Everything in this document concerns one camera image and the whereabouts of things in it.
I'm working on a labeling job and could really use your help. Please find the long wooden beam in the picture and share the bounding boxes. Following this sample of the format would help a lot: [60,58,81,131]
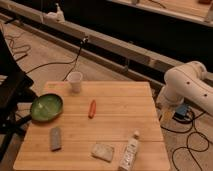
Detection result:
[0,0,213,88]

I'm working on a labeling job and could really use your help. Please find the wooden table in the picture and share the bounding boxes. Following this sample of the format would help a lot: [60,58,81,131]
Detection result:
[14,81,170,171]

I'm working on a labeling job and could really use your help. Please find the white sponge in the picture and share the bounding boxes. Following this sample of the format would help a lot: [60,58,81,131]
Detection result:
[91,143,114,162]

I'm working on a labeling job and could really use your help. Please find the white squeeze bottle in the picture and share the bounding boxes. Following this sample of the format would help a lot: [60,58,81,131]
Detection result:
[118,131,140,171]

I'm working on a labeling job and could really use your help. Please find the orange carrot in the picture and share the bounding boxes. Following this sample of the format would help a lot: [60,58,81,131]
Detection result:
[88,100,96,119]

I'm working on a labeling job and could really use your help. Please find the black cable on floor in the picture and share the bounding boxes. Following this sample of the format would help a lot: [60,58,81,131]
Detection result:
[25,37,90,82]

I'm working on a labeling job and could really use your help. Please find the green ceramic bowl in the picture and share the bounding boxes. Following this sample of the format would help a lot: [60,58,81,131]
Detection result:
[30,93,63,122]

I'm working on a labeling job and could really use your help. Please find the black chair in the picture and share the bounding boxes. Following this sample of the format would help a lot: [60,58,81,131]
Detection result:
[0,31,37,162]

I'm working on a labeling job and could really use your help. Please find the black cable at right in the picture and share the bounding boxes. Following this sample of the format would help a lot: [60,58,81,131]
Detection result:
[161,109,213,171]

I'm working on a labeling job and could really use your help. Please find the blue power box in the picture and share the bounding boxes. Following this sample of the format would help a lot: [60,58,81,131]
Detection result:
[175,104,189,119]

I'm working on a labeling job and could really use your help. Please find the grey rectangular block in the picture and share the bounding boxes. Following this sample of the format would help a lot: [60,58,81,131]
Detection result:
[50,127,62,151]

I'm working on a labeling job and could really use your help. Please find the white object on beam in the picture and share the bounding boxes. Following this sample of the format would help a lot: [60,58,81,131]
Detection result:
[46,4,65,22]

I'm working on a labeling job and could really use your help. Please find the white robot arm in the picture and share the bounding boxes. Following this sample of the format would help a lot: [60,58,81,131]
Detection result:
[157,61,213,114]

